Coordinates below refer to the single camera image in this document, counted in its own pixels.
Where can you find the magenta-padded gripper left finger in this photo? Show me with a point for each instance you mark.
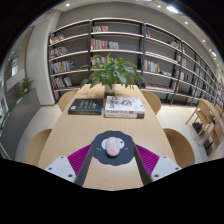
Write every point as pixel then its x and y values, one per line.
pixel 61 166

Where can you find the group of ceiling lights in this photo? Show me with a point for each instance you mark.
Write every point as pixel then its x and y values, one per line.
pixel 172 9

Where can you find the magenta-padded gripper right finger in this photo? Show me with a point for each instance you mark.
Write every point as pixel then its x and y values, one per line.
pixel 164 166

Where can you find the group of wooden slat chairs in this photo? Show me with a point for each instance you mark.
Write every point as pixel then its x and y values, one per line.
pixel 205 115

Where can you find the black hardcover book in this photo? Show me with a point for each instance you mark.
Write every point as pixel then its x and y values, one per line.
pixel 86 106

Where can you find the dark round cartoon-eyes mouse pad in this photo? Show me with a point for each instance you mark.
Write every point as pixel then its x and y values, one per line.
pixel 113 160

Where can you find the long wall bookshelf unit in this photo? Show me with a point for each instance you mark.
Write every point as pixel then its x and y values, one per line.
pixel 160 50

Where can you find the red-spined book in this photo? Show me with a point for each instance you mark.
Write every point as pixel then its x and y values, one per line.
pixel 123 115

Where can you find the green potted plant white pot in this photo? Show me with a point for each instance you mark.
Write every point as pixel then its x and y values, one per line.
pixel 111 71

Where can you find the small green floor plant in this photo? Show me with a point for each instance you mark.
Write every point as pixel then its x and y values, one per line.
pixel 26 85

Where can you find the white illustrated cover book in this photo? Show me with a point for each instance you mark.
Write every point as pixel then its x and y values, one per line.
pixel 125 104

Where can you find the pale pink computer mouse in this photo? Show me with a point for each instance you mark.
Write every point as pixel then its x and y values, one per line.
pixel 112 146

